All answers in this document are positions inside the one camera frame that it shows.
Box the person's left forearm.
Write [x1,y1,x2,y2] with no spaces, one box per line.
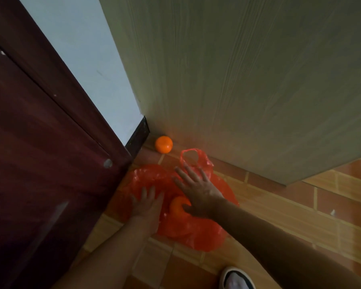
[53,217,157,289]

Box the person's right forearm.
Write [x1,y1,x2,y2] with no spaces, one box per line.
[214,198,361,289]

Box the person's left hand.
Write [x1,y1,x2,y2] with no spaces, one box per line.
[129,185,165,230]

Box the red plastic bag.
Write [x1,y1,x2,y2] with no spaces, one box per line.
[117,148,240,253]

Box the person's right hand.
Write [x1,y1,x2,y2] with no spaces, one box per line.
[172,164,227,220]

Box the black baseboard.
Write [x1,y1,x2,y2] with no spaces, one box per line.
[125,116,150,159]

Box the white right slipper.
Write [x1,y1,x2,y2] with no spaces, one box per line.
[219,266,257,289]

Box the white sliding door wardrobe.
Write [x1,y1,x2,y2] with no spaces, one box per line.
[97,0,361,186]

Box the dark brown wooden door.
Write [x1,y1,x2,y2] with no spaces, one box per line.
[0,0,134,289]

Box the small orange fruit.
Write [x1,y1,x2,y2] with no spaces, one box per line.
[169,195,192,219]
[155,136,174,154]

